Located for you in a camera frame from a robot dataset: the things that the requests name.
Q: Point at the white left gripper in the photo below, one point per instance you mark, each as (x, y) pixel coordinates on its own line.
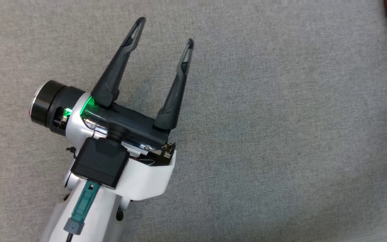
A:
(146, 174)

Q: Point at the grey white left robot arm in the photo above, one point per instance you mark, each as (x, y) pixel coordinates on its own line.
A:
(50, 104)

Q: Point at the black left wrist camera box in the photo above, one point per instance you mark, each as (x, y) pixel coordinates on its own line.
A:
(101, 161)

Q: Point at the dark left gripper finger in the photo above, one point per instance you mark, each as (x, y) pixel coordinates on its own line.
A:
(116, 74)

